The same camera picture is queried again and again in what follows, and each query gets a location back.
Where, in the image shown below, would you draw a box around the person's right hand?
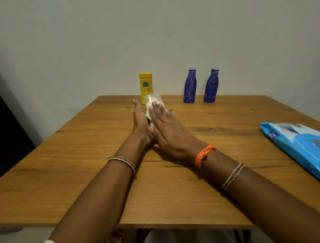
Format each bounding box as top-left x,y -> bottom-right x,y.
148,101 -> 208,164

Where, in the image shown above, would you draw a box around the person's left hand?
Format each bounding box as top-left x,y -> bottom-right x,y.
132,99 -> 173,149

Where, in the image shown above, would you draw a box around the white bottle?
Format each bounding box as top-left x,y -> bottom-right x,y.
144,94 -> 169,127

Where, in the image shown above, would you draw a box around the yellow bottle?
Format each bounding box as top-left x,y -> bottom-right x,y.
139,73 -> 153,105

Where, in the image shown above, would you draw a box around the blue scribbled bottle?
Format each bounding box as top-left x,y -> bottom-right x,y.
203,68 -> 219,103
183,68 -> 197,103

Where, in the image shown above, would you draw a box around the blue wet wipes pack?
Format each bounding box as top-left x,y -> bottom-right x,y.
260,121 -> 320,181

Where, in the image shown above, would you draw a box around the person's left forearm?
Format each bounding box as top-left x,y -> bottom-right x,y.
49,139 -> 150,243

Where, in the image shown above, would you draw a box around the orange thread wristband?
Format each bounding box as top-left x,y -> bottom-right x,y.
195,144 -> 216,168

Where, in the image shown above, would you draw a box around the thin beaded bangle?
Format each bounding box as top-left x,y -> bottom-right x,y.
107,156 -> 136,175
221,162 -> 246,191

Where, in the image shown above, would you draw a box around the wooden table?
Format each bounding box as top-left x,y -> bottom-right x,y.
0,94 -> 320,230

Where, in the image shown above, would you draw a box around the black metal table leg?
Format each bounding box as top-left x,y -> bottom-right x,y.
232,229 -> 251,243
136,228 -> 152,243

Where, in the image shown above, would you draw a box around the grey bin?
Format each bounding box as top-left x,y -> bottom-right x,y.
0,226 -> 24,233

